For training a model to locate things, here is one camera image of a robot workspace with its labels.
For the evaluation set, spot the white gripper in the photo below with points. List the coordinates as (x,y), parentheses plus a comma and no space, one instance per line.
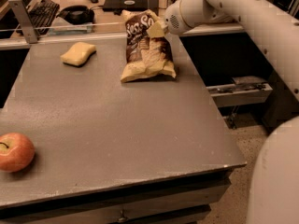
(172,19)

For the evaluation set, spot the brown sea salt chip bag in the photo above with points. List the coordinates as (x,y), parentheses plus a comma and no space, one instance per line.
(146,57)

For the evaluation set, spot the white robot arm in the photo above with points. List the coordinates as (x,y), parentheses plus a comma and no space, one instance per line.
(274,188)

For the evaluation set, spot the yellow sponge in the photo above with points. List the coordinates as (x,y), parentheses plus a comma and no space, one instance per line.
(78,54)

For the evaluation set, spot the black laptop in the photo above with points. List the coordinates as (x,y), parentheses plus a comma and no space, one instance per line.
(131,5)

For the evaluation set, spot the black headphones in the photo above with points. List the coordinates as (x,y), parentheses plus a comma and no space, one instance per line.
(77,14)

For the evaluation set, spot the black keyboard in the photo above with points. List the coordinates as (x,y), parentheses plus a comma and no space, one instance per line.
(42,15)

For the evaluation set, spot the grey drawer front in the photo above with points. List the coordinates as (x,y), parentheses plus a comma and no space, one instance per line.
(184,202)

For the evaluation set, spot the red apple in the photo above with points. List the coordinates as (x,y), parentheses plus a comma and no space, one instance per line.
(16,152)

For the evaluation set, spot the grey metal bracket middle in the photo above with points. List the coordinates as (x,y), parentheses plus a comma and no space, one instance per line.
(153,5)

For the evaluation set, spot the grey metal rail shelf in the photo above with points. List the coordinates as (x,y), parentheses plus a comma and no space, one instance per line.
(242,91)

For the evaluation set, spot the grey metal bracket left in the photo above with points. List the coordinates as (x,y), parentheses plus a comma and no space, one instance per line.
(29,32)

